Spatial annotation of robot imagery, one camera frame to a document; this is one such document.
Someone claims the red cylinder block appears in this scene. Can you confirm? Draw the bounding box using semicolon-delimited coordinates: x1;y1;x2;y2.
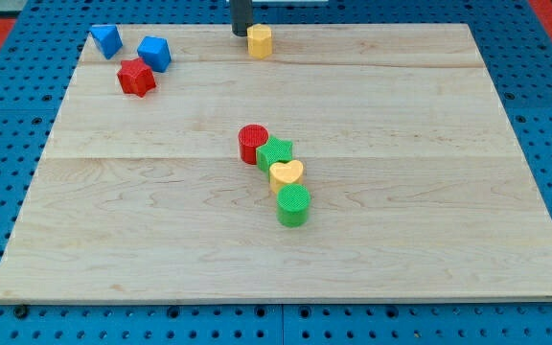
238;124;269;165

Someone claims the blue cube block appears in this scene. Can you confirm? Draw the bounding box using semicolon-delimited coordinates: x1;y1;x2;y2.
137;36;172;73

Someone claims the yellow heart block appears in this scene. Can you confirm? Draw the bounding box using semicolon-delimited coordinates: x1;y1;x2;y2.
268;160;305;194

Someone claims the red star block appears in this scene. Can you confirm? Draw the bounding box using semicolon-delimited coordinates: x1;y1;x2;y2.
117;57;156;98

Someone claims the light wooden board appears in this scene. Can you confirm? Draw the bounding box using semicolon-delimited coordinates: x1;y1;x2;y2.
0;24;552;305

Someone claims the green star block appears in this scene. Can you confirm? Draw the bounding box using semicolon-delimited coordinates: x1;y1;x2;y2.
256;135;293;173

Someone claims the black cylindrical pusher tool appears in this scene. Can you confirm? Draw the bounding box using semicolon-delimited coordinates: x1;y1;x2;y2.
229;0;254;37

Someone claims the green cylinder block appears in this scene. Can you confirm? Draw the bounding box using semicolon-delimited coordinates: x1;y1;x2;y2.
277;184;311;227

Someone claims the blue triangle block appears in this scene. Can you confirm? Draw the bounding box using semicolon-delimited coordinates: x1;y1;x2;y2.
89;25;123;59

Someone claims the yellow hexagon block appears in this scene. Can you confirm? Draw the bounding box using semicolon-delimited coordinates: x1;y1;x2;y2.
247;24;273;58

